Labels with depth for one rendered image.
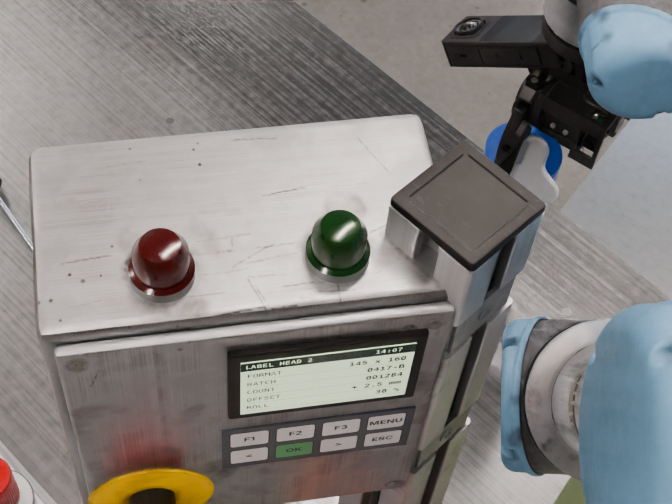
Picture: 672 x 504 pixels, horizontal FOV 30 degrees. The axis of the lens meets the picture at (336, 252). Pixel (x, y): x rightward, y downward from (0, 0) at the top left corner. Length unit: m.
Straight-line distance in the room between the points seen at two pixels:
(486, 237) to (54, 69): 1.00
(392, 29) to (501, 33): 1.60
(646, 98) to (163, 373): 0.44
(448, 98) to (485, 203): 2.04
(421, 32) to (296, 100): 1.26
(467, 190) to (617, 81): 0.34
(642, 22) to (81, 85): 0.76
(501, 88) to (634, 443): 2.08
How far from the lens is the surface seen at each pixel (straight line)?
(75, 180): 0.53
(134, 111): 1.39
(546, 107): 1.04
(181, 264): 0.48
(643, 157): 1.42
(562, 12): 0.97
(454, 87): 2.56
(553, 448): 0.88
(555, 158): 1.14
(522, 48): 1.02
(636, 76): 0.83
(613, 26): 0.83
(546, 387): 0.88
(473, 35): 1.06
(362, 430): 0.58
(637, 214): 1.37
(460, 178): 0.50
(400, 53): 2.60
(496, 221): 0.49
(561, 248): 1.32
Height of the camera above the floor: 1.89
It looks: 56 degrees down
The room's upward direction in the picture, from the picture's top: 7 degrees clockwise
